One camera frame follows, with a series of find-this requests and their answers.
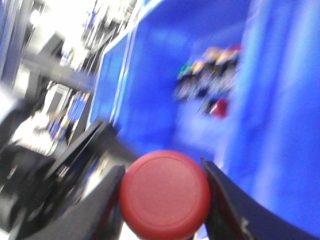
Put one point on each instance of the left blue plastic crate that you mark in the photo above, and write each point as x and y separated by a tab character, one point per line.
269	141

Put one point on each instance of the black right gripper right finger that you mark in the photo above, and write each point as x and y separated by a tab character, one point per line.
234	215

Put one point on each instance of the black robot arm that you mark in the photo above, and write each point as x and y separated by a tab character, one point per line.
35	189

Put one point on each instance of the red push button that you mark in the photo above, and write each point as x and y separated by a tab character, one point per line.
164	195

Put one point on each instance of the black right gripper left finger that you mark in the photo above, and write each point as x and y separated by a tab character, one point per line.
97	217

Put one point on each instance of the pile of assorted buttons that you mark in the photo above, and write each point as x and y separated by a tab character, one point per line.
209	80

